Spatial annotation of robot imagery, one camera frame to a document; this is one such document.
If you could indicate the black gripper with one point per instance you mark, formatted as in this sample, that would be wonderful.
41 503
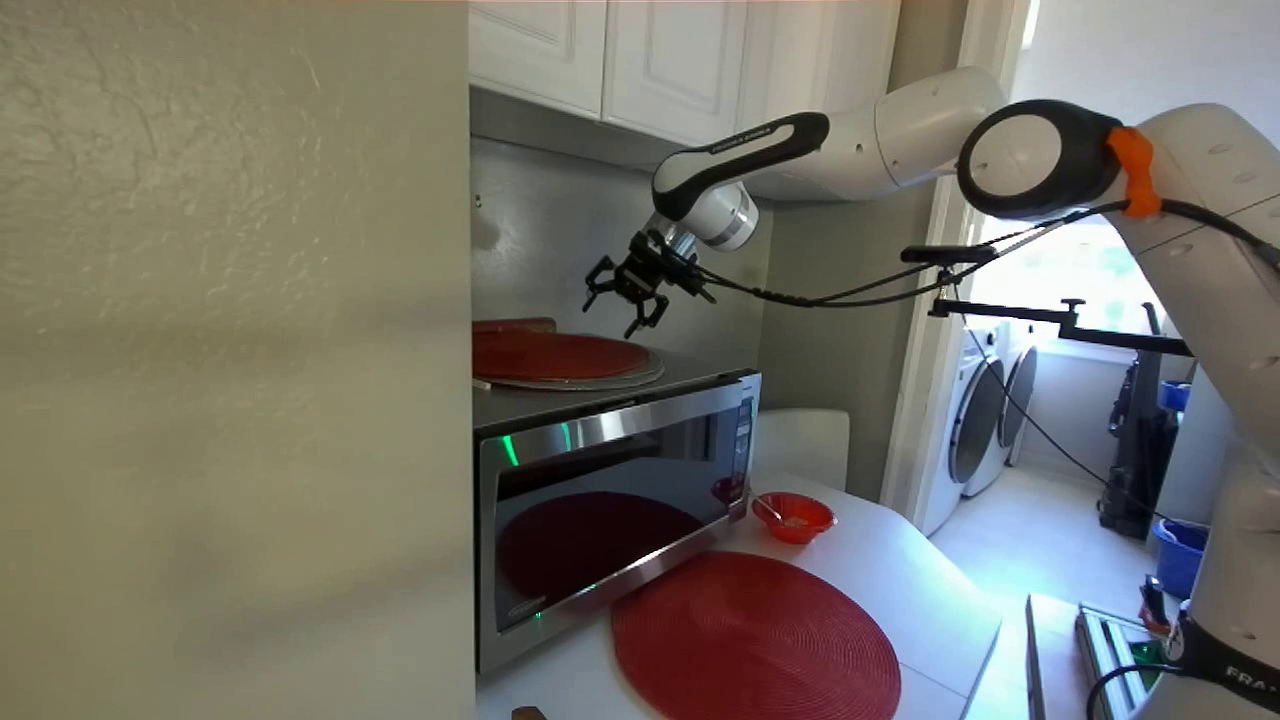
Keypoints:
664 265

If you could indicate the thin orange round placemat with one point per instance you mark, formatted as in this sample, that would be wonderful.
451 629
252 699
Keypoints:
563 359

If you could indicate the aluminium rail robot base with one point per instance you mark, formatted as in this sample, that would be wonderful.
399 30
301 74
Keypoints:
1067 653

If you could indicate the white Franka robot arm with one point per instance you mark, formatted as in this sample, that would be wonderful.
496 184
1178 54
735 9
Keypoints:
1201 243

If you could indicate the small brown round object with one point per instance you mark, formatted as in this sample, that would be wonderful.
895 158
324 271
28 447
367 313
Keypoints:
529 713

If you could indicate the stainless steel microwave oven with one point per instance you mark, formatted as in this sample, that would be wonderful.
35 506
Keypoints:
601 532

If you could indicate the white upper kitchen cabinets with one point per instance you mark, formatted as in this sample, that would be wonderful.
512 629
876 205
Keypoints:
601 54

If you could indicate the small red bowl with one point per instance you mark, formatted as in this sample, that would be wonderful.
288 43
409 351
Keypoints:
793 516

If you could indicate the white front-load washing machine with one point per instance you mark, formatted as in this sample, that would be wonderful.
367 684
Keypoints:
967 427

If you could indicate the woven orange round placemat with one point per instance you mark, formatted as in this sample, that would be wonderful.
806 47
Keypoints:
754 642

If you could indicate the white front-load dryer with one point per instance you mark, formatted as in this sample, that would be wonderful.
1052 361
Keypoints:
1022 394

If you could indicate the black upright vacuum cleaner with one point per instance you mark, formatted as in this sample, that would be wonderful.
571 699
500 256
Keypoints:
1139 453

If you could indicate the blue plastic bucket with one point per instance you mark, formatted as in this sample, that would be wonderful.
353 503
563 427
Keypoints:
1180 563

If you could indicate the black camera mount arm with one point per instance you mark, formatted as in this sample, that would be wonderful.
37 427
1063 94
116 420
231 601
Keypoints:
1067 320

